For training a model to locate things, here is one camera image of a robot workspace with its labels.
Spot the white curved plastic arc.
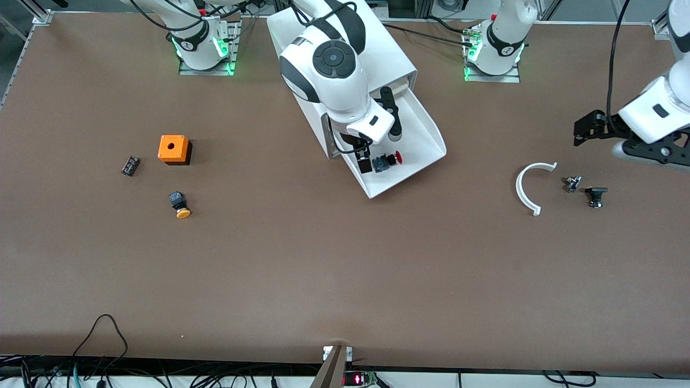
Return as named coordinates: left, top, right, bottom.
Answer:
left=516, top=162, right=558, bottom=217

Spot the aluminium frame profile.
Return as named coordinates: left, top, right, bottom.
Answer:
left=31, top=0, right=56, bottom=25
left=651, top=0, right=690, bottom=36

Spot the white drawer cabinet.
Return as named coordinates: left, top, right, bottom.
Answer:
left=267, top=0, right=418, bottom=160

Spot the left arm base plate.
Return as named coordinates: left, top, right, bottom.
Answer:
left=464, top=51, right=521, bottom=84

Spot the small black clamp part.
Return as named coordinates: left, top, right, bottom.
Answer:
left=585, top=186, right=609, bottom=209

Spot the red mushroom push button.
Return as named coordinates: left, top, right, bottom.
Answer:
left=374, top=151, right=404, bottom=174

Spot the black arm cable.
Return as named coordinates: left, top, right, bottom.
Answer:
left=127, top=0, right=359, bottom=158
left=606, top=0, right=632, bottom=127

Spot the grey camera post with bracket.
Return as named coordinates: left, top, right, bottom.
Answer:
left=310, top=345, right=354, bottom=388

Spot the yellow mushroom push button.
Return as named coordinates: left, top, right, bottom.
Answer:
left=168, top=191, right=192, bottom=219

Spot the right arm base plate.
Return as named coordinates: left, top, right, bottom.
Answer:
left=178, top=20, right=239, bottom=77

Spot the white drawer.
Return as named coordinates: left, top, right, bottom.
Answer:
left=345, top=86, right=447, bottom=199

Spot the orange button enclosure box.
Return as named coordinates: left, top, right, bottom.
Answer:
left=157, top=135, right=192, bottom=165

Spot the circuit board with red display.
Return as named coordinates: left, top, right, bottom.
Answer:
left=343, top=371, right=379, bottom=388

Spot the black cable behind cabinet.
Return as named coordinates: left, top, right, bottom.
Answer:
left=377, top=15, right=478, bottom=48

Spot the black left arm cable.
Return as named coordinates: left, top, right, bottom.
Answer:
left=606, top=0, right=632, bottom=127

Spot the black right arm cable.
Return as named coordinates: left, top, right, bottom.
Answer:
left=127, top=0, right=359, bottom=158

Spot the black cable bundle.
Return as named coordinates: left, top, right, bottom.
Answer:
left=0, top=355, right=324, bottom=388

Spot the black looped cable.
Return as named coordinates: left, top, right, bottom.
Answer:
left=72, top=314, right=129, bottom=361

